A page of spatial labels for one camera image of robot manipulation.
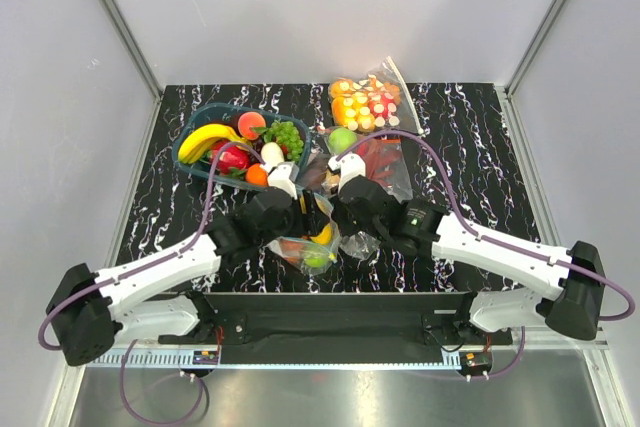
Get fake yellow lemon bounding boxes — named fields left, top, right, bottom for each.
left=310, top=223, right=334, bottom=246

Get fake peach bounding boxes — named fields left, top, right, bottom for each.
left=237, top=111, right=266, bottom=140

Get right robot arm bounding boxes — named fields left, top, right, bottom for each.
left=334, top=176, right=604, bottom=344

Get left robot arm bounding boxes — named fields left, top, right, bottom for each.
left=44, top=187, right=332, bottom=367

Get green apple in bag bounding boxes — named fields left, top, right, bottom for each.
left=303, top=252, right=332, bottom=270

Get vegetable zip bag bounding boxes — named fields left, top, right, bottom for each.
left=298, top=127, right=413, bottom=260

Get sliced fruit zip bag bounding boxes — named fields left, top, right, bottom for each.
left=328, top=56, right=424, bottom=135

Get orange in basket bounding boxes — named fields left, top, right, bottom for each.
left=245, top=163, right=268, bottom=187

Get white eggplant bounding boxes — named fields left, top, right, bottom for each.
left=260, top=142, right=285, bottom=166

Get red dragon fruit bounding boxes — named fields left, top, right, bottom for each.
left=216, top=145, right=250, bottom=178

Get green grapes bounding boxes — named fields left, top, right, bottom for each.
left=262, top=121, right=304, bottom=162

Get yellow banana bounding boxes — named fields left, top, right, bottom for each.
left=177, top=124, right=248, bottom=164

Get teal plastic basket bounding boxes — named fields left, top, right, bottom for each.
left=171, top=102, right=312, bottom=181

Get black marble mat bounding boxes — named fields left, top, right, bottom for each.
left=117, top=82, right=540, bottom=294

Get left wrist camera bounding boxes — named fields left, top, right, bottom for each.
left=267, top=162, right=299, bottom=199

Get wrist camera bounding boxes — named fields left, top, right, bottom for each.
left=267, top=162, right=299, bottom=199
left=327, top=153, right=366, bottom=195

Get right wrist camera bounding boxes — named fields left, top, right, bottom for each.
left=327, top=153, right=366, bottom=195

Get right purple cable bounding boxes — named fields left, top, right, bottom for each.
left=334, top=129, right=637, bottom=322

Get purple cable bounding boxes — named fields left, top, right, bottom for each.
left=38, top=141, right=274, bottom=351
left=334, top=129, right=637, bottom=322

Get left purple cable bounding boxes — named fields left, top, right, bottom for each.
left=38, top=141, right=274, bottom=351

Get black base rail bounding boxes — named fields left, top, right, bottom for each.
left=154, top=291, right=516, bottom=366

